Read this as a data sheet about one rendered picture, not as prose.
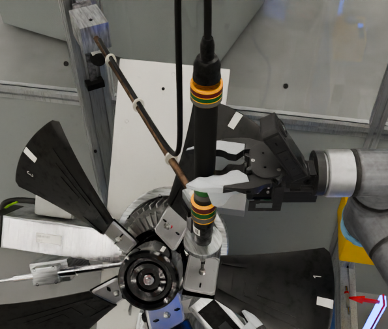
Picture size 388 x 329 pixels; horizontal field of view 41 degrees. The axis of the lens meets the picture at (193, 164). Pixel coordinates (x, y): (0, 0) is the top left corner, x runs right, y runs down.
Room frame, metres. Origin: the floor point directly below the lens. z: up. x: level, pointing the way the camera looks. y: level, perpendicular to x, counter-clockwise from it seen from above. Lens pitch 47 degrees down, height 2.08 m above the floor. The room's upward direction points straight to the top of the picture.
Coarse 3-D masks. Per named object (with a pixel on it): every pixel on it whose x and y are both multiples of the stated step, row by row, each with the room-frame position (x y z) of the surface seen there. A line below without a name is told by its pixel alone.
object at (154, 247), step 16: (144, 240) 0.62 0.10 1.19; (160, 240) 0.60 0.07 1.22; (128, 256) 0.54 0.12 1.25; (144, 256) 0.54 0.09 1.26; (160, 256) 0.53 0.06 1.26; (176, 256) 0.56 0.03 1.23; (128, 272) 0.52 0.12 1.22; (144, 272) 0.52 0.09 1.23; (160, 272) 0.52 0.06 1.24; (176, 272) 0.51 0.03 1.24; (128, 288) 0.50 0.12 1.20; (144, 288) 0.50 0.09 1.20; (160, 288) 0.50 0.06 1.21; (176, 288) 0.49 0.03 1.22; (144, 304) 0.48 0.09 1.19; (160, 304) 0.47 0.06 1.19
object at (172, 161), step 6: (96, 36) 1.06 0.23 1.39; (96, 42) 1.04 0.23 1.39; (102, 54) 1.00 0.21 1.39; (114, 72) 0.92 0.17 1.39; (120, 78) 0.90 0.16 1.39; (126, 90) 0.86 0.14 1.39; (132, 102) 0.82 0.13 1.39; (138, 108) 0.80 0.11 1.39; (144, 120) 0.77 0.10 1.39; (150, 126) 0.75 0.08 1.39; (150, 132) 0.74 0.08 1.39; (156, 138) 0.71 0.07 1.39; (162, 150) 0.68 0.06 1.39; (168, 162) 0.66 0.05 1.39; (174, 162) 0.65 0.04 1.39; (174, 168) 0.64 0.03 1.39; (180, 168) 0.64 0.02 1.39; (180, 174) 0.62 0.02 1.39; (180, 180) 0.61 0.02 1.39; (186, 180) 0.61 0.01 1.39
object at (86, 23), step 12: (72, 12) 1.12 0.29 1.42; (84, 12) 1.12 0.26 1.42; (96, 12) 1.12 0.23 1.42; (72, 24) 1.11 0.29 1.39; (84, 24) 1.06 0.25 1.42; (96, 24) 1.06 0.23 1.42; (108, 24) 1.08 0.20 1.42; (84, 36) 1.05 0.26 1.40; (108, 36) 1.07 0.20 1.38; (84, 48) 1.05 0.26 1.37; (96, 48) 1.06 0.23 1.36
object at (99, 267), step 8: (96, 264) 0.61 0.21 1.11; (104, 264) 0.61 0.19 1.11; (112, 264) 0.61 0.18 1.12; (120, 264) 0.61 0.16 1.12; (64, 272) 0.60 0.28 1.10; (72, 272) 0.60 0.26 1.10; (80, 272) 0.60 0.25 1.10; (88, 272) 0.60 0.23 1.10; (0, 280) 0.61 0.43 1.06; (8, 280) 0.60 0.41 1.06; (16, 280) 0.60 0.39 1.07; (24, 280) 0.60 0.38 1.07
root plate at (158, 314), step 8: (176, 296) 0.53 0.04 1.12; (168, 304) 0.51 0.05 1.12; (176, 304) 0.52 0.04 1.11; (152, 312) 0.49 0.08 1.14; (160, 312) 0.49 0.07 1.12; (176, 312) 0.51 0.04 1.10; (152, 320) 0.48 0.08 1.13; (160, 320) 0.48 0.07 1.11; (168, 320) 0.49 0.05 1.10; (176, 320) 0.49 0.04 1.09; (152, 328) 0.46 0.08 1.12; (160, 328) 0.47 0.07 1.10; (168, 328) 0.47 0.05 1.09
